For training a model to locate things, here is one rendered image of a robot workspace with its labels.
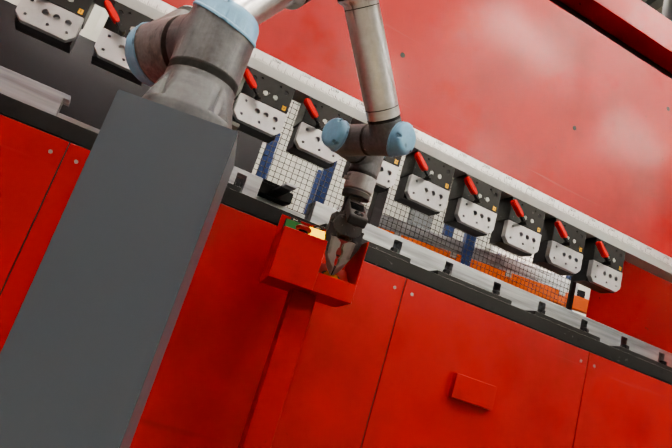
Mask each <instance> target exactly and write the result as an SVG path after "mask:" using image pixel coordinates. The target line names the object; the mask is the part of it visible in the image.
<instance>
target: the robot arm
mask: <svg viewBox="0 0 672 448"><path fill-rule="evenodd" d="M309 1H311V0H195V1H193V6H189V5H184V6H181V7H179V8H177V9H175V10H173V11H171V12H170V13H168V14H166V15H164V16H162V17H160V18H158V19H156V20H154V21H151V22H143V23H140V24H139V25H138V26H136V27H134V28H133V29H132V30H131V31H130V32H129V34H128V36H127V38H126V44H125V57H126V61H127V64H128V66H129V68H130V70H131V72H132V73H133V75H134V76H135V77H136V78H137V79H138V80H139V81H140V82H142V83H143V84H145V85H148V86H151V88H150V89H149V90H148V91H147V92H146V93H145V94H144V95H143V97H142V98H145V99H148V100H151V101H153V102H156V103H159V104H162V105H165V106H167V107H170V108H173V109H176V110H179V111H181V112H184V113H187V114H190V115H193V116H195V117H198V118H201V119H204V120H207V121H210V122H212V123H215V124H218V125H221V126H224V127H226V128H229V129H232V117H233V101H234V99H235V96H236V93H237V91H238V88H239V86H240V83H241V80H242V78H243V75H244V73H245V70H246V67H247V65H248V62H249V60H250V57H251V54H252V52H253V49H255V47H256V41H257V38H258V35H259V26H258V25H259V24H261V23H262V22H264V21H265V20H267V19H269V18H270V17H272V16H273V15H275V14H277V13H278V12H280V11H281V10H283V9H284V8H285V9H289V10H294V9H298V8H300V7H301V6H303V5H304V4H306V3H308V2H309ZM337 1H338V4H340V5H341V6H343V8H344V11H345V16H346V21H347V26H348V31H349V35H350V40H351V45H352V50H353V55H354V59H355V64H356V69H357V74H358V79H359V83H360V88H361V93H362V98H363V103H364V107H365V112H366V117H367V122H368V124H349V123H348V122H347V121H346V120H343V119H341V118H334V119H331V120H330V121H328V122H327V123H326V125H325V126H324V128H323V131H322V134H321V139H322V142H323V144H324V145H326V146H327V147H328V148H329V149H330V150H331V151H332V152H335V153H336V154H338V155H339V156H341V157H342V158H344V159H345V160H347V161H348V162H350V166H349V169H348V173H347V175H344V178H345V179H346V180H345V182H344V185H343V187H344V188H343V190H342V193H341V194H342V195H343V196H344V199H343V200H344V202H343V205H342V208H341V211H339V212H338V211H336V212H334V213H332V214H331V217H330V220H329V223H328V226H327V229H326V232H325V240H327V241H328V243H327V246H326V251H325V258H326V266H327V270H328V272H329V274H330V275H335V274H336V273H338V272H339V271H340V270H341V269H342V268H343V267H344V266H345V265H346V264H347V263H348V262H349V261H350V260H351V258H352V257H353V256H354V255H355V254H356V253H357V251H358V250H359V249H360V247H361V244H362V240H363V236H364V233H362V228H363V229H364V228H365V227H366V225H367V223H368V218H367V214H366V210H365V206H364V204H362V203H369V200H370V196H372V194H373V191H374V188H375V184H376V180H377V177H378V174H379V171H380V168H381V165H382V162H383V159H384V157H385V156H390V157H393V156H401V155H407V154H409V153H410V152H411V151H412V150H413V148H414V146H415V142H416V134H415V130H414V129H413V126H412V125H411V124H410V123H408V122H404V121H401V115H400V109H399V104H398V99H397V94H396V88H395V83H394V78H393V73H392V67H391V62H390V57H389V52H388V46H387V41H386V36H385V30H384V25H383V20H382V15H381V9H380V4H379V0H337ZM361 202H362V203H361ZM339 239H341V240H344V241H347V242H348V243H344V244H343V245H342V248H341V251H342V252H341V255H340V257H339V258H338V262H337V264H336V265H335V266H334V261H335V259H336V251H337V249H338V248H339V247H340V244H341V242H340V240H339Z"/></svg>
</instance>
